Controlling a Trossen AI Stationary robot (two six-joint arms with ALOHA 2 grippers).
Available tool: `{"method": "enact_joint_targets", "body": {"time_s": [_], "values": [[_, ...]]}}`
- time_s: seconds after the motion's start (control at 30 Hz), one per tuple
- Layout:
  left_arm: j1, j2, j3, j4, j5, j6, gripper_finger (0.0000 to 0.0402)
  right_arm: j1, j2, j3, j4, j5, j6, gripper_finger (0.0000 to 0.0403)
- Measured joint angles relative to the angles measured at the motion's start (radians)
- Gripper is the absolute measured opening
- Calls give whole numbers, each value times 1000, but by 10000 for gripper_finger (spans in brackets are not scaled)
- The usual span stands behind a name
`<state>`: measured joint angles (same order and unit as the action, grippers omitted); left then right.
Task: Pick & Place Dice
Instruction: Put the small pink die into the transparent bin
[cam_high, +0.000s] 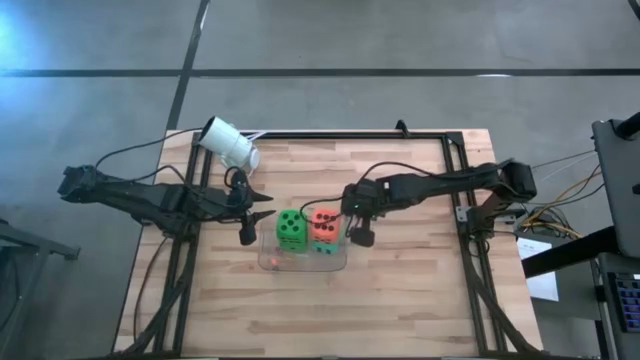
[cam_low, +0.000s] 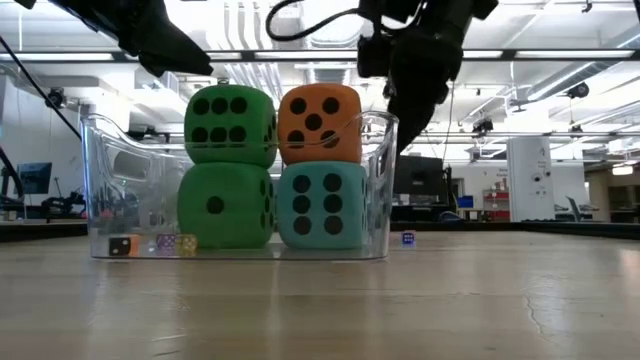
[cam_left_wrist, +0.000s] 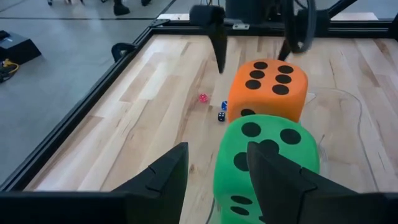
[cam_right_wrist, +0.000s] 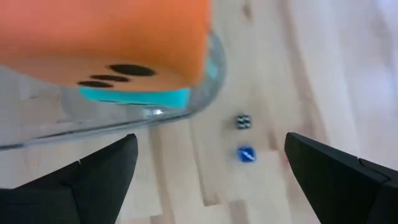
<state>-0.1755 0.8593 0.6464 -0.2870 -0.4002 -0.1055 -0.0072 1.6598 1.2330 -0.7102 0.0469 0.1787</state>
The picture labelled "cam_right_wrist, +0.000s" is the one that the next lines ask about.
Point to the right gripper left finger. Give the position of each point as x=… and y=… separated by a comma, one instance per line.
x=77, y=193

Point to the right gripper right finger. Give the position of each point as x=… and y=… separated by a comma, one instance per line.
x=342, y=193

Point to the large teal foam die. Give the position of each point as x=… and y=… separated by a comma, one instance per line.
x=140, y=98

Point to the large orange foam die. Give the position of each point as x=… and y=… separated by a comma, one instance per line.
x=93, y=31

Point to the clear plastic bin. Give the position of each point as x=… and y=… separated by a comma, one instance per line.
x=93, y=121

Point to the small blue die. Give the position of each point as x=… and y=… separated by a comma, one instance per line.
x=246, y=154

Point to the small dark speckled die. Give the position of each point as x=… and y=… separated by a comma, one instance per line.
x=243, y=122

